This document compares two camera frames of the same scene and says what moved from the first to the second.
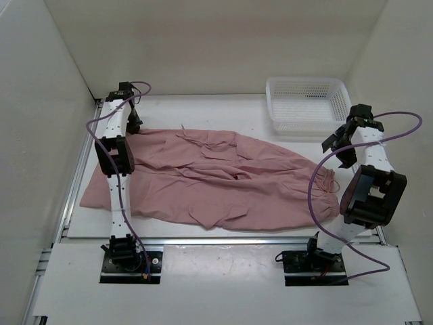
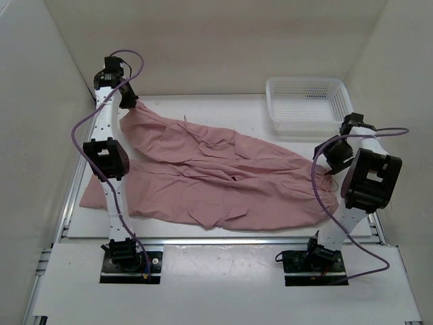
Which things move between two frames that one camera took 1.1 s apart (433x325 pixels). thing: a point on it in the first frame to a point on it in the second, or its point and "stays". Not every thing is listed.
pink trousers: (221, 179) stays
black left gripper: (134, 125) to (130, 102)
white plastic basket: (307, 106) stays
